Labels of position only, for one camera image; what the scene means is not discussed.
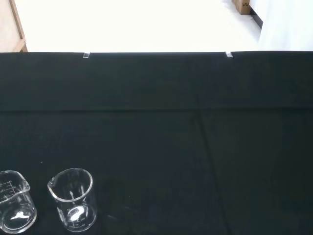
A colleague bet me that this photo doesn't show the brown cardboard box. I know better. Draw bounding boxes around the brown cardboard box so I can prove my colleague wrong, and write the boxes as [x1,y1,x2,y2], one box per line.
[231,0,252,15]

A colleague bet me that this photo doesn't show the black bench cloth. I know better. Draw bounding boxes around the black bench cloth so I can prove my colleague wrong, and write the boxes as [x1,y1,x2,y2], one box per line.
[0,50,313,235]

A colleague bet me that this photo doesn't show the pale wooden board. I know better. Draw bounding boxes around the pale wooden board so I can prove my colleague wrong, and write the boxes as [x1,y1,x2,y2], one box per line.
[0,0,28,53]

